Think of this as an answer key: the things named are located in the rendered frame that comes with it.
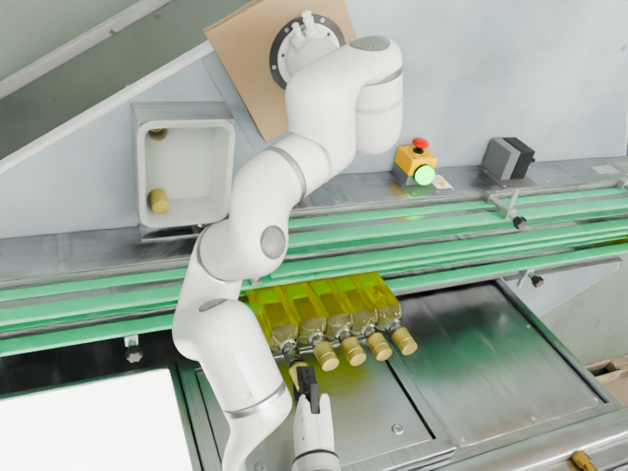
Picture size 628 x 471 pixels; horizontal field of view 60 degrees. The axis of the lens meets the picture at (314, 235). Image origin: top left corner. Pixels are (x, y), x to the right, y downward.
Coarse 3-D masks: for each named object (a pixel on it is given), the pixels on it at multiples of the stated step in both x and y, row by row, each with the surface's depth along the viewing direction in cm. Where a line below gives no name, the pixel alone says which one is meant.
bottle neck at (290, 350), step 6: (288, 342) 101; (294, 342) 102; (282, 348) 101; (288, 348) 100; (294, 348) 100; (288, 354) 99; (294, 354) 99; (300, 354) 100; (288, 360) 99; (294, 360) 98; (300, 360) 99
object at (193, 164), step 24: (192, 120) 96; (216, 120) 98; (144, 144) 95; (168, 144) 104; (192, 144) 106; (216, 144) 107; (144, 168) 98; (168, 168) 107; (192, 168) 109; (216, 168) 110; (144, 192) 100; (168, 192) 111; (192, 192) 113; (216, 192) 112; (144, 216) 103; (168, 216) 108; (192, 216) 109; (216, 216) 110
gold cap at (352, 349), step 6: (354, 336) 104; (342, 342) 104; (348, 342) 103; (354, 342) 103; (342, 348) 104; (348, 348) 102; (354, 348) 102; (360, 348) 102; (348, 354) 102; (354, 354) 101; (360, 354) 101; (354, 360) 102; (360, 360) 102
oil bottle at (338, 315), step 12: (312, 288) 112; (324, 288) 113; (336, 288) 114; (324, 300) 110; (336, 300) 110; (324, 312) 107; (336, 312) 107; (348, 312) 108; (336, 324) 106; (348, 324) 106
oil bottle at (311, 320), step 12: (288, 288) 110; (300, 288) 111; (288, 300) 109; (300, 300) 108; (312, 300) 109; (300, 312) 105; (312, 312) 106; (300, 324) 104; (312, 324) 104; (324, 324) 105; (300, 336) 105; (324, 336) 106
